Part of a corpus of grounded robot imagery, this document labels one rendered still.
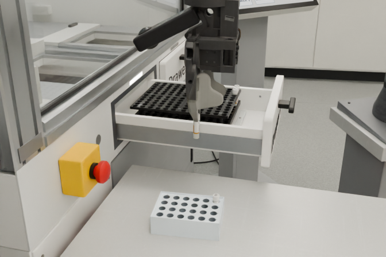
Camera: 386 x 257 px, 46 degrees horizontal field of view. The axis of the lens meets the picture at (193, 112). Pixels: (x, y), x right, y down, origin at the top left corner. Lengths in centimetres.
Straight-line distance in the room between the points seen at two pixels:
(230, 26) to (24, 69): 31
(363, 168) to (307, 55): 272
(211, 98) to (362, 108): 73
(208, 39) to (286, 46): 331
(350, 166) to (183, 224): 76
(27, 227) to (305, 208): 51
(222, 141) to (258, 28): 109
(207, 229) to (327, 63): 336
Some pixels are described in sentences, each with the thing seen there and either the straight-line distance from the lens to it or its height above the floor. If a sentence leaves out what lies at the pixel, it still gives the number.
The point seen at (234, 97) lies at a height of 90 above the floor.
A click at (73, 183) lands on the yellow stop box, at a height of 87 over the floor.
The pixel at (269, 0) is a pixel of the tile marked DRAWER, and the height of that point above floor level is 100.
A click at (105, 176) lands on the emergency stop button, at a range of 80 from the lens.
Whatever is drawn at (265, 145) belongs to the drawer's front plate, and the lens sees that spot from 91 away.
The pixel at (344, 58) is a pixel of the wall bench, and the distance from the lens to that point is 409.
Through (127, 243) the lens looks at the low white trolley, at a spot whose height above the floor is 76.
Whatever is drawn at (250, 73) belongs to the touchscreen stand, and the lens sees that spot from 200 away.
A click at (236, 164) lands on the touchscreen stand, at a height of 23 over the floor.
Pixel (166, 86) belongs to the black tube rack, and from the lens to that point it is 114.
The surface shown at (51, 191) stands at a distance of 80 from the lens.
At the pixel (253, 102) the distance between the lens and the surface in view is 115.
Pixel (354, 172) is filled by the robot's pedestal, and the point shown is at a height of 59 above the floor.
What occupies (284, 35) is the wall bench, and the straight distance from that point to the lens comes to 399.
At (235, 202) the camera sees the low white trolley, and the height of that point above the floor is 76.
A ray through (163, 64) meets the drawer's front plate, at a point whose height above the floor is 92.
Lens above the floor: 128
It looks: 23 degrees down
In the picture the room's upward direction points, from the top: straight up
